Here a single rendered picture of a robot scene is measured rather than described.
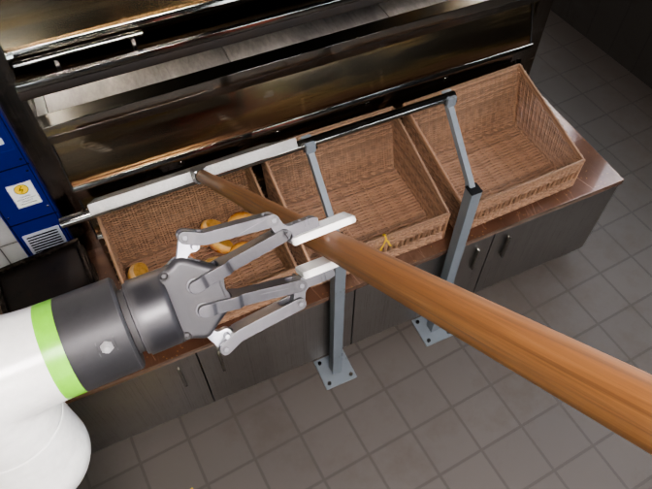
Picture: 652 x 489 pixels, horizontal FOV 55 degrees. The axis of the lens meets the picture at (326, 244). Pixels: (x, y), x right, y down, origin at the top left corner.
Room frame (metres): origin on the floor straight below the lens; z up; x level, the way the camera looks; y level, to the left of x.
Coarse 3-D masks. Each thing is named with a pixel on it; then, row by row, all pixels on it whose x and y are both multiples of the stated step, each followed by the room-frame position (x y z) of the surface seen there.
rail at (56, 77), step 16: (336, 0) 1.58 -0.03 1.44; (352, 0) 1.60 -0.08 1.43; (272, 16) 1.50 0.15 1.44; (288, 16) 1.52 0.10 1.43; (208, 32) 1.43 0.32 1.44; (224, 32) 1.44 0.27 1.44; (160, 48) 1.37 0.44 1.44; (176, 48) 1.38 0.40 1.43; (96, 64) 1.30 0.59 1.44; (112, 64) 1.31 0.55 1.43; (32, 80) 1.24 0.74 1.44; (48, 80) 1.25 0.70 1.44; (64, 80) 1.26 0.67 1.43
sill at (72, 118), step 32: (448, 0) 1.98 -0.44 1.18; (480, 0) 1.98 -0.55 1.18; (512, 0) 2.03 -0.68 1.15; (352, 32) 1.80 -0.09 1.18; (384, 32) 1.81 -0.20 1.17; (224, 64) 1.63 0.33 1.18; (256, 64) 1.63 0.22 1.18; (288, 64) 1.66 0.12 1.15; (128, 96) 1.48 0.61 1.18; (160, 96) 1.49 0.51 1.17; (64, 128) 1.36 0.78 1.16
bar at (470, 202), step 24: (456, 96) 1.49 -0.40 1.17; (360, 120) 1.38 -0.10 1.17; (384, 120) 1.39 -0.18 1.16; (456, 120) 1.45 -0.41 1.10; (312, 144) 1.28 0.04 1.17; (456, 144) 1.41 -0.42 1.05; (240, 168) 1.20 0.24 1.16; (312, 168) 1.25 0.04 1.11; (168, 192) 1.11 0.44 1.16; (480, 192) 1.29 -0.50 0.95; (72, 216) 1.01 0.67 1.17; (96, 216) 1.03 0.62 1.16; (456, 240) 1.28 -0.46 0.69; (456, 264) 1.28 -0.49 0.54; (336, 288) 1.08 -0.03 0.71; (336, 312) 1.08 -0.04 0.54; (336, 336) 1.08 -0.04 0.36; (432, 336) 1.26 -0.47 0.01; (336, 360) 1.08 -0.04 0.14; (336, 384) 1.03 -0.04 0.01
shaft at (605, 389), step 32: (224, 192) 0.73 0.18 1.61; (352, 256) 0.31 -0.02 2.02; (384, 256) 0.28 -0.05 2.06; (384, 288) 0.25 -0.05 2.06; (416, 288) 0.23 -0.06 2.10; (448, 288) 0.21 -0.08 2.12; (448, 320) 0.19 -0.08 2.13; (480, 320) 0.17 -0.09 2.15; (512, 320) 0.16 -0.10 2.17; (512, 352) 0.14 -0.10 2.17; (544, 352) 0.13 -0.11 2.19; (576, 352) 0.13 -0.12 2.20; (544, 384) 0.12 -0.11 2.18; (576, 384) 0.11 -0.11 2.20; (608, 384) 0.11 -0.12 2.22; (640, 384) 0.10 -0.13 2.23; (608, 416) 0.09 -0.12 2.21; (640, 416) 0.09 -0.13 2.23
